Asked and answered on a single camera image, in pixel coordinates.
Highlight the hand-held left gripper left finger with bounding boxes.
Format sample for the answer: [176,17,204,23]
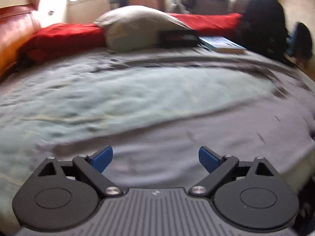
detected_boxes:
[37,146,123,197]

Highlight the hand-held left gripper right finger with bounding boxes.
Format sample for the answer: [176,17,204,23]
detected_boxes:
[189,146,275,198]

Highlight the grey pants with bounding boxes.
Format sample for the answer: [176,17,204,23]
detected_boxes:
[37,54,315,192]

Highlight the blue white book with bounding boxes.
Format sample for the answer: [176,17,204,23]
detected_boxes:
[198,36,248,54]

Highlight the black pencil case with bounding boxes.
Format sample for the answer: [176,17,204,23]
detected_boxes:
[159,29,200,48]

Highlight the red quilt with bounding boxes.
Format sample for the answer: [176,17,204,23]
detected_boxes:
[18,12,243,63]

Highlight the grey green pillow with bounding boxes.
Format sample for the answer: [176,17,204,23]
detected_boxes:
[95,5,191,53]

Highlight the blue cloth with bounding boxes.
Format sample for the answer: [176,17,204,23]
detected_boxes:
[285,36,297,56]

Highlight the black backpack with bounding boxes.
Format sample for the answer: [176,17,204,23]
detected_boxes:
[236,0,289,62]

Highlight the wooden headboard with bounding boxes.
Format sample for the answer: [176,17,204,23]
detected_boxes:
[0,4,41,79]

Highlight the cardboard box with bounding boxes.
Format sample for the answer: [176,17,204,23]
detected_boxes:
[138,0,166,13]

